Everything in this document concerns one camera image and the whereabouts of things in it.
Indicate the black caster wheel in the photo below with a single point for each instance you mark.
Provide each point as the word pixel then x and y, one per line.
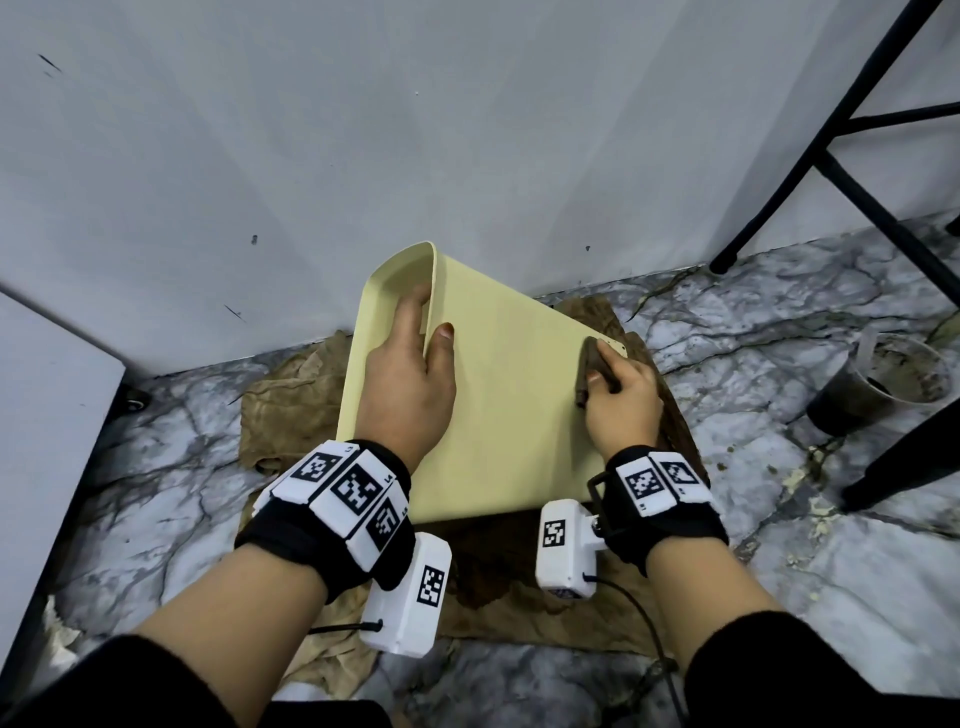
pixel 136 400

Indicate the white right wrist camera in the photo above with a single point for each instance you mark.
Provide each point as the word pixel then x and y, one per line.
pixel 566 547

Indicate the black metal chair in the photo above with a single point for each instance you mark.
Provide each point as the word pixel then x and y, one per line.
pixel 862 90

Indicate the white panel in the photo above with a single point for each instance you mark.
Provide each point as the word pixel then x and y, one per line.
pixel 52 450

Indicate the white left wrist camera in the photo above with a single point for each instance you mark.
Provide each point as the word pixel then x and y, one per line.
pixel 409 600

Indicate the person's left forearm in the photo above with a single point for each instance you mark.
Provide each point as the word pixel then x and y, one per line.
pixel 232 622

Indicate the person's right hand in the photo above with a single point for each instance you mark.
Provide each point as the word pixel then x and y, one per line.
pixel 630 412

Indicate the clear plastic cup with dirt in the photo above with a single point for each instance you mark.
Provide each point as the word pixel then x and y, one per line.
pixel 862 390

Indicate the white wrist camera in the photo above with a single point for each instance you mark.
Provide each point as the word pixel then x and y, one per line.
pixel 566 547
pixel 409 600

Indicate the black right wristband with markers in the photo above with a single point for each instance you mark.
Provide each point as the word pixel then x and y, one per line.
pixel 660 502

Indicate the person's right forearm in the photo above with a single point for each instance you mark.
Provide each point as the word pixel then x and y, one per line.
pixel 712 592

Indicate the pale yellow plastic bin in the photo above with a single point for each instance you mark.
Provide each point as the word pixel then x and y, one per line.
pixel 510 405

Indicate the brown rag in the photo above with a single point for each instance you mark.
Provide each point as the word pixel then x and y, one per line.
pixel 592 371

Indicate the stained brown floor cloth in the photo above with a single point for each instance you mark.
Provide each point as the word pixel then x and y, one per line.
pixel 300 405

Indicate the person's left hand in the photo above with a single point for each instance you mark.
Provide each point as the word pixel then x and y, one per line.
pixel 401 397

